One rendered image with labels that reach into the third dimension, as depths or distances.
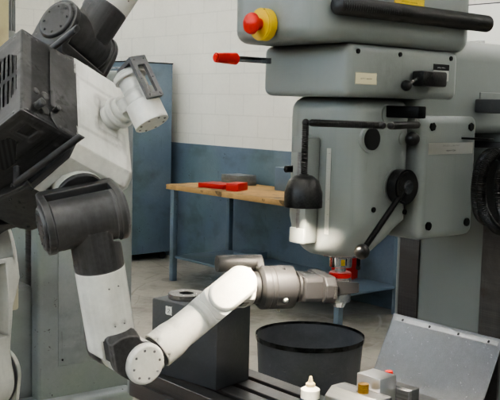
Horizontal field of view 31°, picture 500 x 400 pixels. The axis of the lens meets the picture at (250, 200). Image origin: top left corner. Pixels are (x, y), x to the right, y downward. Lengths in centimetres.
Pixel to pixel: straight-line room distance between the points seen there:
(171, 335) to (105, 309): 17
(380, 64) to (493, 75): 38
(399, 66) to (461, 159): 28
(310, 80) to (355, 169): 19
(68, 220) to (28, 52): 32
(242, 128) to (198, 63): 95
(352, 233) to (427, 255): 47
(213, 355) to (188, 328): 41
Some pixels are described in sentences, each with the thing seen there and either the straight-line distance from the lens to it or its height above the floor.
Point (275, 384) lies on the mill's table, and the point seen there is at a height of 94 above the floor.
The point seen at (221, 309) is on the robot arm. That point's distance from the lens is 176.
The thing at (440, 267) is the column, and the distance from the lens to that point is 221.
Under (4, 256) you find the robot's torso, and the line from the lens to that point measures 203.
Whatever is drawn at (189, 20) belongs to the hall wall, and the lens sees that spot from 937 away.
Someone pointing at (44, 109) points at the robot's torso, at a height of 159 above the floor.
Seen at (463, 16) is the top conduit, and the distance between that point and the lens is 190.
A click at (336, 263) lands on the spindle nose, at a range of 189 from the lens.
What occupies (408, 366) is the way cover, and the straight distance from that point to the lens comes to 224.
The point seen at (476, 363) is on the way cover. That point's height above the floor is 104.
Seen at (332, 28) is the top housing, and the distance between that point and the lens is 167.
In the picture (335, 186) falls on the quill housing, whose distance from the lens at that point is 178.
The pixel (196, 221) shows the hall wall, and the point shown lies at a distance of 925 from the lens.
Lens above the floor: 161
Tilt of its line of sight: 6 degrees down
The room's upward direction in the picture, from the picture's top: 1 degrees clockwise
